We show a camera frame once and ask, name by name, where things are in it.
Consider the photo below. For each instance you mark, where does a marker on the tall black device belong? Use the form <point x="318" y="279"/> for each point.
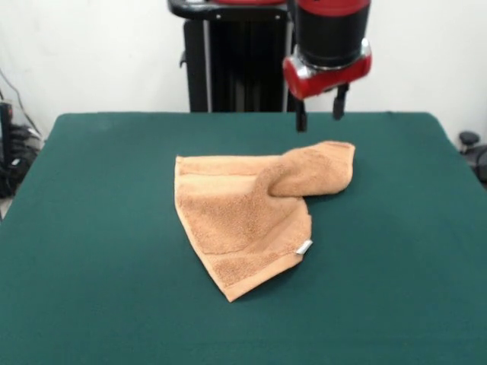
<point x="5" y="125"/>

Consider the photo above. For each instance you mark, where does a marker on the tan terry towel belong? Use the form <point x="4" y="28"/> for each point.
<point x="236" y="213"/>

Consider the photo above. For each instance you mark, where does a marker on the dark green table cloth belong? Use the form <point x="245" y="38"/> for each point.
<point x="95" y="285"/>

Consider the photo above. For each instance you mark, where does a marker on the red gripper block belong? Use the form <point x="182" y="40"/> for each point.
<point x="323" y="81"/>

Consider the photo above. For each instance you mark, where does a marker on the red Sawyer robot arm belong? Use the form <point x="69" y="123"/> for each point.
<point x="331" y="30"/>

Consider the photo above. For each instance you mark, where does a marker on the grey office chair base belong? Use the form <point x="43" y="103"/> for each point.
<point x="470" y="138"/>

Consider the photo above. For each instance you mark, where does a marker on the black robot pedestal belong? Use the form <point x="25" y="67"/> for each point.
<point x="236" y="68"/>

